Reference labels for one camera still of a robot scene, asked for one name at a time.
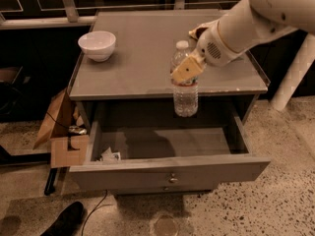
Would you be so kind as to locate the brown cardboard box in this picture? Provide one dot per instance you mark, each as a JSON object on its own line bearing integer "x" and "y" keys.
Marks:
{"x": 66, "y": 149}

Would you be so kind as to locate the black shoe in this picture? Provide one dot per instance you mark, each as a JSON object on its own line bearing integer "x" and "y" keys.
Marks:
{"x": 67, "y": 222}

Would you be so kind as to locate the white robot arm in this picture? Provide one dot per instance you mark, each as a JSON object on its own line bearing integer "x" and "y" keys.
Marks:
{"x": 246, "y": 25}

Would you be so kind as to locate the white metal window railing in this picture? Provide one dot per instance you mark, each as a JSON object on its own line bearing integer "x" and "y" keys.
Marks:
{"x": 34, "y": 14}

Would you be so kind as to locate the clear plastic water bottle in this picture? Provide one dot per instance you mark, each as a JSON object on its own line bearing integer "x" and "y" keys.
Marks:
{"x": 185, "y": 95}

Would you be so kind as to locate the brown yellow snack bag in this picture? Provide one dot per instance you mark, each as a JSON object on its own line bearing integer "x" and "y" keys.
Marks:
{"x": 199, "y": 32}

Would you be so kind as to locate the brass drawer knob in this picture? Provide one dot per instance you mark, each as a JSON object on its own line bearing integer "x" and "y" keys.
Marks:
{"x": 172, "y": 179}

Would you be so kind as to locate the black bar on floor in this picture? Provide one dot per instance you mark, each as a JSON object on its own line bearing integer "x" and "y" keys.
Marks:
{"x": 49, "y": 187}

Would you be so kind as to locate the white ceramic bowl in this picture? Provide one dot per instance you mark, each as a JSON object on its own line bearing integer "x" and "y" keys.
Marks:
{"x": 98, "y": 45}

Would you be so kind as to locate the open grey top drawer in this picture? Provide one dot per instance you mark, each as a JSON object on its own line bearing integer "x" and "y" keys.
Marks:
{"x": 202, "y": 152}

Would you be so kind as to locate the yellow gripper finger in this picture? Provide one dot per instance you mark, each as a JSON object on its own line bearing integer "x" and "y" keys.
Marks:
{"x": 185, "y": 68}

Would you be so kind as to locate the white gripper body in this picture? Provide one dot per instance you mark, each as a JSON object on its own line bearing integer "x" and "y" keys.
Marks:
{"x": 210, "y": 46}

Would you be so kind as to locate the crumpled white paper scrap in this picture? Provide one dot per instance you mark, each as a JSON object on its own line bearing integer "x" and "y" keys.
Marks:
{"x": 109, "y": 155}

